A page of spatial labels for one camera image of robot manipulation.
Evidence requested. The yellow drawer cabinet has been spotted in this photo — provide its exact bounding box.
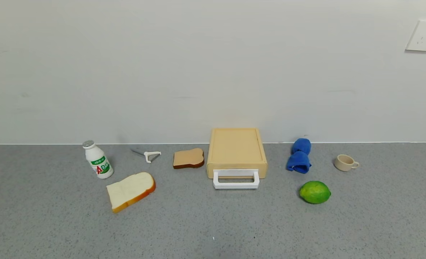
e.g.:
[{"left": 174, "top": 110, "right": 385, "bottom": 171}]
[{"left": 207, "top": 128, "right": 268, "bottom": 179}]

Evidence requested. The brown toast slice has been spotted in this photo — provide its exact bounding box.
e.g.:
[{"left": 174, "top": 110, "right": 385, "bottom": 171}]
[{"left": 173, "top": 147, "right": 205, "bottom": 169}]

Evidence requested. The white peeler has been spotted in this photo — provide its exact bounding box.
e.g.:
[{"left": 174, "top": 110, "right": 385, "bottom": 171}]
[{"left": 131, "top": 148, "right": 162, "bottom": 164}]

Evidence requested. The blue cloth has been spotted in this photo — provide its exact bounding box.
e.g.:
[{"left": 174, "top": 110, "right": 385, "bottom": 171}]
[{"left": 286, "top": 138, "right": 312, "bottom": 174}]

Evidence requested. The white bread slice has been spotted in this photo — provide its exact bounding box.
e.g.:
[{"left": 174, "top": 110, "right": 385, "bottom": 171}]
[{"left": 106, "top": 172, "right": 157, "bottom": 213}]

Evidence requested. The white milk bottle green label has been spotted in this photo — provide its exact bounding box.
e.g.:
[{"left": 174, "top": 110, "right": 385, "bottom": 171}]
[{"left": 82, "top": 140, "right": 114, "bottom": 180}]

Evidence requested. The green lime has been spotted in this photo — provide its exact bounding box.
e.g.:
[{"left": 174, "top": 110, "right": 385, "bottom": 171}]
[{"left": 299, "top": 181, "right": 332, "bottom": 205}]

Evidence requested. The beige cup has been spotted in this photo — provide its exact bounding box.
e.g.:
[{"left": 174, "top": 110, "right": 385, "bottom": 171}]
[{"left": 334, "top": 154, "right": 360, "bottom": 172}]

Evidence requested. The white wall outlet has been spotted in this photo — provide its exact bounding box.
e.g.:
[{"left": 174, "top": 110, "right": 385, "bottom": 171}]
[{"left": 405, "top": 20, "right": 426, "bottom": 52}]

